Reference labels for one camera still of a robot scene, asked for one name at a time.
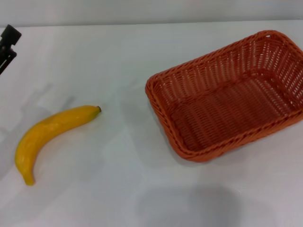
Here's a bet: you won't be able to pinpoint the yellow plastic banana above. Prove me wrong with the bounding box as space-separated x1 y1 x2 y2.
14 105 103 187

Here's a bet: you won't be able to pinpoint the orange woven plastic basket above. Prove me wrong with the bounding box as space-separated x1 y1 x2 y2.
144 30 303 164

